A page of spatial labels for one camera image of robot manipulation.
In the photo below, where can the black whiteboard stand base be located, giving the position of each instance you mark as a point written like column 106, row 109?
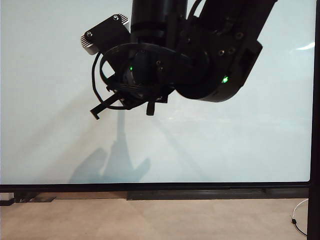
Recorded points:
column 21, row 197

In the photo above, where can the long black floor strip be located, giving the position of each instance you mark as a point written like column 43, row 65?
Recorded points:
column 200, row 195

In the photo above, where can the white glass whiteboard black frame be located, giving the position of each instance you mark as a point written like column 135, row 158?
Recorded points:
column 50, row 125

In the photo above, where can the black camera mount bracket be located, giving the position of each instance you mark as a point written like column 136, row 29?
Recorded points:
column 110, row 33

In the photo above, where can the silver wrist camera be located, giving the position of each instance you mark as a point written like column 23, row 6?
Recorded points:
column 86, row 42

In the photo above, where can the flat grey metal floor plate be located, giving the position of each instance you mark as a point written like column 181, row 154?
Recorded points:
column 43, row 199

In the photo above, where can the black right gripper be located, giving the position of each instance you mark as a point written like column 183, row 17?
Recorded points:
column 145, row 75

